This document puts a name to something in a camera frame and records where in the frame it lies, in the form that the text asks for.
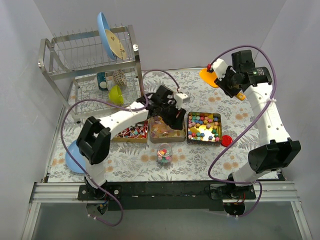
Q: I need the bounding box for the tin of pastel gummies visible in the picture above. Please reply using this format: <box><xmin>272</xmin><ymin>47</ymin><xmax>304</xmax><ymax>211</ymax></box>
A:
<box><xmin>149</xmin><ymin>116</ymin><xmax>186</xmax><ymax>144</ymax></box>

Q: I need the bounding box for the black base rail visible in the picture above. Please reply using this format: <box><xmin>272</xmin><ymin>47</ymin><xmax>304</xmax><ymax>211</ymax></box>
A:
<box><xmin>77</xmin><ymin>180</ymin><xmax>256</xmax><ymax>211</ymax></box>

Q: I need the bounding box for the tin of star candies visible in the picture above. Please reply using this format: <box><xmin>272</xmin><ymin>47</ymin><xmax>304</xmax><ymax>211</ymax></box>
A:
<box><xmin>186</xmin><ymin>111</ymin><xmax>222</xmax><ymax>146</ymax></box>

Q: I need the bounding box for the red jar lid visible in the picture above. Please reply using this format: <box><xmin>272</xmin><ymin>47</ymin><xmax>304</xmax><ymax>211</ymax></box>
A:
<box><xmin>221</xmin><ymin>135</ymin><xmax>233</xmax><ymax>147</ymax></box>

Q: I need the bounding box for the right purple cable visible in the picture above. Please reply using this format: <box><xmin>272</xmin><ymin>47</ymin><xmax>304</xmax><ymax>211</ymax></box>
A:
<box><xmin>207</xmin><ymin>44</ymin><xmax>278</xmax><ymax>218</ymax></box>

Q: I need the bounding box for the steel dish rack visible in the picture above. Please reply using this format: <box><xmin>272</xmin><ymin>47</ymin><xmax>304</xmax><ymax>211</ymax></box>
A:
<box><xmin>38</xmin><ymin>25</ymin><xmax>143</xmax><ymax>123</ymax></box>

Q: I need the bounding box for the floral table mat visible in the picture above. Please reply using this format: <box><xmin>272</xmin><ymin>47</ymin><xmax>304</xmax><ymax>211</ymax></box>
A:
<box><xmin>47</xmin><ymin>69</ymin><xmax>280</xmax><ymax>183</ymax></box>

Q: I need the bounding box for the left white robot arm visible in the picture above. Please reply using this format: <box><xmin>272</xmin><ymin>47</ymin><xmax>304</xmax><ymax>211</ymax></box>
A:
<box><xmin>76</xmin><ymin>85</ymin><xmax>189</xmax><ymax>200</ymax></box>

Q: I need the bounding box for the clear glass jar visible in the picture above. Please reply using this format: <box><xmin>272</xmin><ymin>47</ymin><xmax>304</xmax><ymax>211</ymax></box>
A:
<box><xmin>157</xmin><ymin>143</ymin><xmax>173</xmax><ymax>166</ymax></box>

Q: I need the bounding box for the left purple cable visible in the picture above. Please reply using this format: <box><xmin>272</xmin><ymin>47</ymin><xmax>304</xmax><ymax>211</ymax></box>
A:
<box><xmin>59</xmin><ymin>69</ymin><xmax>182</xmax><ymax>227</ymax></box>

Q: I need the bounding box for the green bowl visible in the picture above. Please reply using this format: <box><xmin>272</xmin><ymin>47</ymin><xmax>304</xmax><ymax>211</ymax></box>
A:
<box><xmin>108</xmin><ymin>85</ymin><xmax>124</xmax><ymax>105</ymax></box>

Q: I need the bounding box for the yellow plastic scoop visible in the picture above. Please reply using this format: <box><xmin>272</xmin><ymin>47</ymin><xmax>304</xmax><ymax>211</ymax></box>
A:
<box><xmin>199</xmin><ymin>68</ymin><xmax>246</xmax><ymax>101</ymax></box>

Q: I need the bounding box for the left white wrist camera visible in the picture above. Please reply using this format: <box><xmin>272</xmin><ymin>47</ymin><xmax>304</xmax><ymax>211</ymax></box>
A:
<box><xmin>173</xmin><ymin>92</ymin><xmax>190</xmax><ymax>109</ymax></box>

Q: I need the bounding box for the purple cable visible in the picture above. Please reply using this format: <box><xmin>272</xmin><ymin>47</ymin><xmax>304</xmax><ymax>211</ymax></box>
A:
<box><xmin>59</xmin><ymin>69</ymin><xmax>182</xmax><ymax>227</ymax></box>
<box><xmin>207</xmin><ymin>44</ymin><xmax>278</xmax><ymax>218</ymax></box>

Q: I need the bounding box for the tin of lollipops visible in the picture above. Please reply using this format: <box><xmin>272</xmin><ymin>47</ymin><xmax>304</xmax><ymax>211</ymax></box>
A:
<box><xmin>112</xmin><ymin>120</ymin><xmax>149</xmax><ymax>143</ymax></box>

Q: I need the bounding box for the blue plate on table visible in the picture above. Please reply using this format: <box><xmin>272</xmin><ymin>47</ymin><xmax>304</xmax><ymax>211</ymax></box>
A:
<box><xmin>64</xmin><ymin>139</ymin><xmax>87</xmax><ymax>175</ymax></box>

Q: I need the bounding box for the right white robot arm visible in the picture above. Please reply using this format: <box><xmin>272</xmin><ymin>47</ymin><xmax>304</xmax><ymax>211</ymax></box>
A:
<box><xmin>207</xmin><ymin>45</ymin><xmax>301</xmax><ymax>199</ymax></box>

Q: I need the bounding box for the blue white mug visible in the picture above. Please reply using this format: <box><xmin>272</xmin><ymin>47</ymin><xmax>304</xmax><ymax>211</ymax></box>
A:
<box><xmin>95</xmin><ymin>72</ymin><xmax>108</xmax><ymax>91</ymax></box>

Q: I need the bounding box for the blue plate in rack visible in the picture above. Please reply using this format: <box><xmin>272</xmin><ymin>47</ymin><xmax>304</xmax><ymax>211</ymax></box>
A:
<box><xmin>97</xmin><ymin>12</ymin><xmax>116</xmax><ymax>61</ymax></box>

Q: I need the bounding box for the cream floral plate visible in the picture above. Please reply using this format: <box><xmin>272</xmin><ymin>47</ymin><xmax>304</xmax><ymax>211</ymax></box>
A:
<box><xmin>105</xmin><ymin>29</ymin><xmax>127</xmax><ymax>60</ymax></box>

